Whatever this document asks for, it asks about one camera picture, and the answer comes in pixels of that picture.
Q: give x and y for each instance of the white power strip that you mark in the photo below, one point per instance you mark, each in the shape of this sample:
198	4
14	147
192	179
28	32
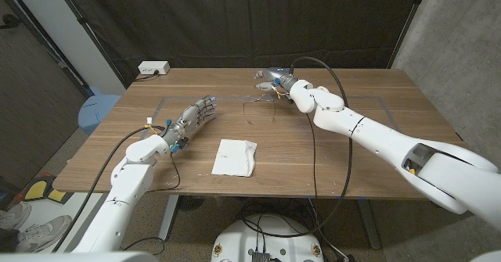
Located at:
152	67

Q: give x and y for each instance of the clear frame glasses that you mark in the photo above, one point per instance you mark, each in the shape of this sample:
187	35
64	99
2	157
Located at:
272	105

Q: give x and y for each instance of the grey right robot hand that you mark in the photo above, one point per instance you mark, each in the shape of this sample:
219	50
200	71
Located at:
276	74

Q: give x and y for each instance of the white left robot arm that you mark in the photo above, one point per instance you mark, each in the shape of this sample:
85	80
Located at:
129	176

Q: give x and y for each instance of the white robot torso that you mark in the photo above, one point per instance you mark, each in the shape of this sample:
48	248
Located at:
78	257

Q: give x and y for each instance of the black backdrop curtain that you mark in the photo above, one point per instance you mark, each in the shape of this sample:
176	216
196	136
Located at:
235	19

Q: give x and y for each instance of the white tissue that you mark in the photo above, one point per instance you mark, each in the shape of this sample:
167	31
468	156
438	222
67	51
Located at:
235	158

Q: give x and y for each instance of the blue round stool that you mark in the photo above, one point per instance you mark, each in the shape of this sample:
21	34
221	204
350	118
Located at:
96	111

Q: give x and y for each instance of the grey tape outline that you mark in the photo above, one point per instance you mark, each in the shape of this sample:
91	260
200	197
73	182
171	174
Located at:
352	96

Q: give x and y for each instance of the yellow and black floor object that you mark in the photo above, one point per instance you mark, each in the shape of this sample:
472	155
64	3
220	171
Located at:
37	191

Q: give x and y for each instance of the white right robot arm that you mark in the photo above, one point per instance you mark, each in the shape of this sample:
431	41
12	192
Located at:
372	133

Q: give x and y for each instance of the black backdrop stand pole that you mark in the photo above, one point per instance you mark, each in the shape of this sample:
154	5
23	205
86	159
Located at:
84	23
409	21

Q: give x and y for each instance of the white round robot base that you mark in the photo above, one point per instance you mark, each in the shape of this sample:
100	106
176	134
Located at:
235	242

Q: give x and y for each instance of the grey sneaker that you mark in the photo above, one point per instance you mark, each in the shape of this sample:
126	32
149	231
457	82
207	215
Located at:
43	232
15	215

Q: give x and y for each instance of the grey table leg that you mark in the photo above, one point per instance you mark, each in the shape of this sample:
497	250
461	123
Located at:
368	223
169	215

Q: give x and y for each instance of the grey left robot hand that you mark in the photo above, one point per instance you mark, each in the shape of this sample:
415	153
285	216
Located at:
195	111

